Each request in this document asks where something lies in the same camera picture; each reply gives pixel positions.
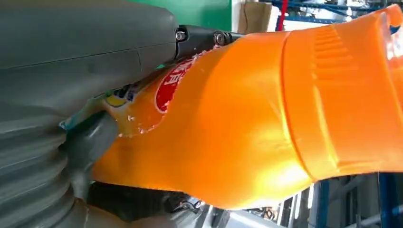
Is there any orange drink bottle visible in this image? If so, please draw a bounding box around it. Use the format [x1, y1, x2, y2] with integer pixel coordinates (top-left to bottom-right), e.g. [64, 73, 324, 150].
[61, 3, 403, 211]

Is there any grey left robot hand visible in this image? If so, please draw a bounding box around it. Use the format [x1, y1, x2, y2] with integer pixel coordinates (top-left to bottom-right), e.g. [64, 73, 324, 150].
[0, 0, 243, 202]

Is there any green mat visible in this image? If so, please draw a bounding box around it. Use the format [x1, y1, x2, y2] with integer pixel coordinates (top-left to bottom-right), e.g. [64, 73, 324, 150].
[125, 0, 233, 32]

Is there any cardboard box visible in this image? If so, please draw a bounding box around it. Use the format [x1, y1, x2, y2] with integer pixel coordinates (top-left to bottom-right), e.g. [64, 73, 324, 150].
[238, 1, 273, 35]

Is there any red pole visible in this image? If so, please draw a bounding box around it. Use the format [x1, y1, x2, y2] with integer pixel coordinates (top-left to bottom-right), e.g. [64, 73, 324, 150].
[278, 0, 288, 31]

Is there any blue metal post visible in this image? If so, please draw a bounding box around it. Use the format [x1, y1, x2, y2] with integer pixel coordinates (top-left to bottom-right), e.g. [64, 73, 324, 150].
[315, 172, 403, 228]

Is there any blue metal frame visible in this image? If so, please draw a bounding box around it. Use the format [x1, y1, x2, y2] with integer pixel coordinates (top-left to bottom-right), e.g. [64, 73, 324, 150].
[272, 0, 403, 24]

